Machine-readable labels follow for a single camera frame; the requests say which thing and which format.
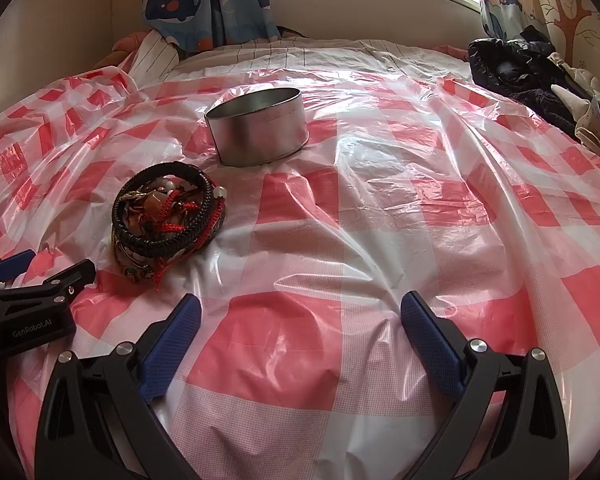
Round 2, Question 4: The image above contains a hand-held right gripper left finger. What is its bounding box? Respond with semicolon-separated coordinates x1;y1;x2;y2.
34;294;202;480

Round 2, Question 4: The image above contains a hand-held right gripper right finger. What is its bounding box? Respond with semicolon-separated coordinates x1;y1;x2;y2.
401;291;571;480

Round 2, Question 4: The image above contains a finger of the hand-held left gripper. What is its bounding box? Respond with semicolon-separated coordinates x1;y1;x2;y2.
0;249;36;293
0;259;97;311

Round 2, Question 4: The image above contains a pile of mixed bracelets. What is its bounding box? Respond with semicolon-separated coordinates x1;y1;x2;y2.
111;161;229;293

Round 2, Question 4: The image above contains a round metal tin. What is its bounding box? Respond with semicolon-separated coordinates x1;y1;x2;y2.
204;87;309;167

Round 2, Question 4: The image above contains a red white checkered plastic sheet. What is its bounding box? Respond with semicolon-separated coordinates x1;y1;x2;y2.
0;45;600;480

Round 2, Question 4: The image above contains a white striped pillow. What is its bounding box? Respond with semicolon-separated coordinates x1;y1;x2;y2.
128;29;181;88

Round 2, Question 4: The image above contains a pink cloth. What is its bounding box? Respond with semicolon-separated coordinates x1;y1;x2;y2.
110;32;148;56

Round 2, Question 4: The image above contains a white cloth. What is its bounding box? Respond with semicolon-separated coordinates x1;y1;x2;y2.
550;60;600;151

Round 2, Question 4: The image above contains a heap of dark clothes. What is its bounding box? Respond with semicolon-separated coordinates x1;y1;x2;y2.
467;25;600;136

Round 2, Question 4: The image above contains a blue whale print curtain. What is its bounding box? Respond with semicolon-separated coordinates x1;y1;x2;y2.
141;0;282;53

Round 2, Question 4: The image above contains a white striped bedsheet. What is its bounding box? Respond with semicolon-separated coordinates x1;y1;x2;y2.
172;37;473;78

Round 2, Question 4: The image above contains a cream printed curtain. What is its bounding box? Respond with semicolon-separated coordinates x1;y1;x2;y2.
480;0;546;41

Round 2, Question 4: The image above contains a tree print headboard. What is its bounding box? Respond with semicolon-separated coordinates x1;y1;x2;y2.
535;0;600;71

